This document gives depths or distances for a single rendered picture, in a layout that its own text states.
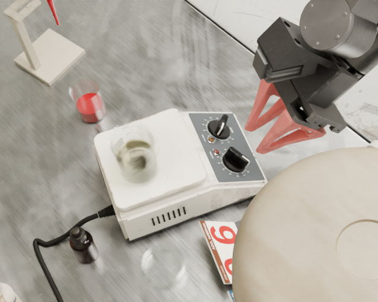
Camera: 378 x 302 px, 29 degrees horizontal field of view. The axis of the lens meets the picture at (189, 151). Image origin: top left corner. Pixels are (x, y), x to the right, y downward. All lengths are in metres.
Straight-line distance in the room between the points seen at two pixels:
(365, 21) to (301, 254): 0.50
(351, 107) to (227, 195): 0.24
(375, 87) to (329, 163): 0.81
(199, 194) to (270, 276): 0.65
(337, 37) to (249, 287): 0.49
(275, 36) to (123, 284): 0.38
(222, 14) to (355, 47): 0.46
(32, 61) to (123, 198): 0.33
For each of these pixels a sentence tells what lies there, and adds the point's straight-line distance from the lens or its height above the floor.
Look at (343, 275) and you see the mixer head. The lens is 0.28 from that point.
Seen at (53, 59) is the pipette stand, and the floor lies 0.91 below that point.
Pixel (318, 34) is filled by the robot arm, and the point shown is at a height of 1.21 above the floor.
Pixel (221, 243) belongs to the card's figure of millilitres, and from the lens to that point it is 0.93.
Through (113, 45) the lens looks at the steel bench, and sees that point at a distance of 1.18.
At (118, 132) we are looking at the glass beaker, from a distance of 0.89.
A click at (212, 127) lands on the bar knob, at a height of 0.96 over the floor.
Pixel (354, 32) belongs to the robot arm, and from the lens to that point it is 0.74.
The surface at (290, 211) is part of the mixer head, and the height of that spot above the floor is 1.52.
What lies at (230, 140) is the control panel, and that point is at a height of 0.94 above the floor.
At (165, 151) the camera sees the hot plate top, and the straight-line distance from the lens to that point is 0.94.
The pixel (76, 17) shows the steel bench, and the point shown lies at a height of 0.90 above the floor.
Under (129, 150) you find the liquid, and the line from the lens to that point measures 0.91.
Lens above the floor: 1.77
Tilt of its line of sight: 57 degrees down
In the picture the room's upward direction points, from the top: 11 degrees counter-clockwise
